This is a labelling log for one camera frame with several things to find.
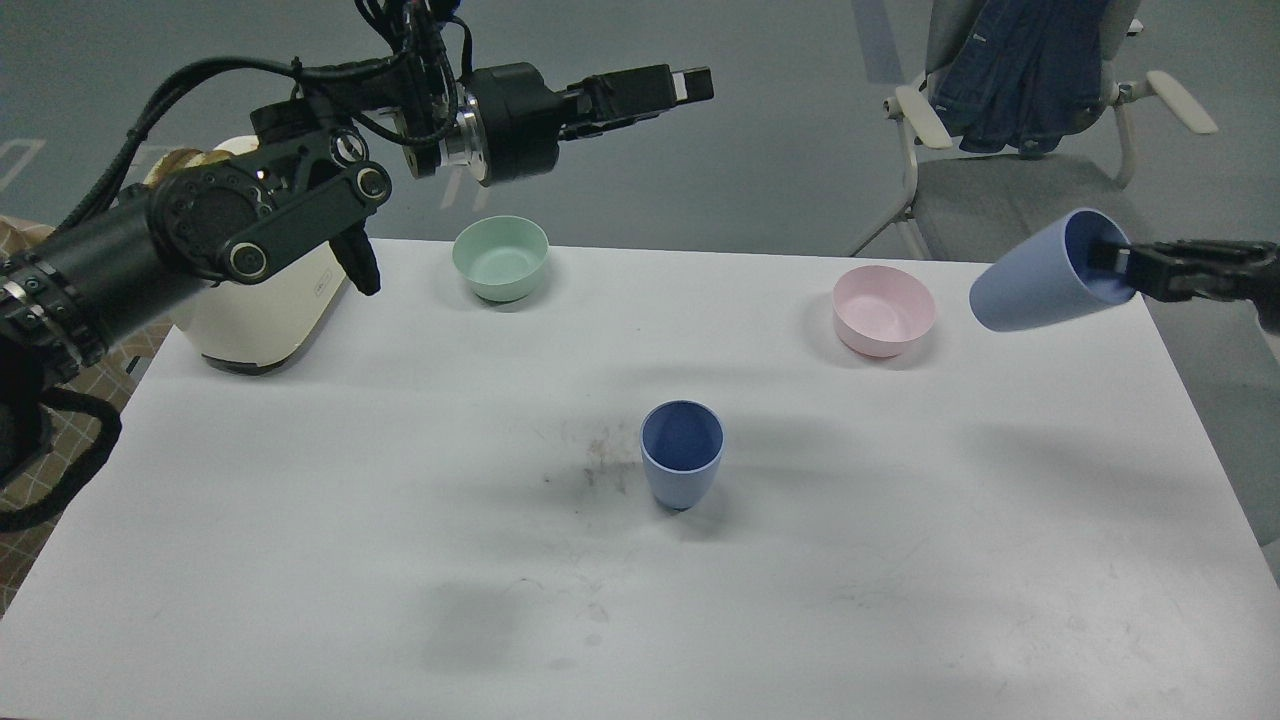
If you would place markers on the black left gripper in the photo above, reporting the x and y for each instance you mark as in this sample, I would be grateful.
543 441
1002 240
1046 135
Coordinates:
510 123

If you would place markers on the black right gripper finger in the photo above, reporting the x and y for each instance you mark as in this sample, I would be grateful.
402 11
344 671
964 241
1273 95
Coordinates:
1259 286
1169 262

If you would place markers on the blue cup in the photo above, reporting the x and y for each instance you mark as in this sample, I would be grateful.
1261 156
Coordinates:
1047 279
682 446

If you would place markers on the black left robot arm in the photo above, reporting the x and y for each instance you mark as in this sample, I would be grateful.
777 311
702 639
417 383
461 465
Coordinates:
130 253

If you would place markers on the green bowl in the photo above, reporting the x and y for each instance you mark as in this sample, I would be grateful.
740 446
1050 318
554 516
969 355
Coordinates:
502 259

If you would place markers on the grey office chair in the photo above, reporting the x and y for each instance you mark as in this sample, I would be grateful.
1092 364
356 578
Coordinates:
977 208

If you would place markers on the blue denim jacket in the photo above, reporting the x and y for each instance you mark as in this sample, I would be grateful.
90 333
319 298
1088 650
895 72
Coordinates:
1022 75

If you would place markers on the pink bowl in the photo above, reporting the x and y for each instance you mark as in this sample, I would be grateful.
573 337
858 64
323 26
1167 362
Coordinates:
881 311

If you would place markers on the cream toaster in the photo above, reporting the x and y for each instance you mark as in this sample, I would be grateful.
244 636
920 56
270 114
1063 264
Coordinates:
257 329

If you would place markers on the back toast slice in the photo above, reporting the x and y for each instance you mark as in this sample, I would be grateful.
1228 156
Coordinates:
181 159

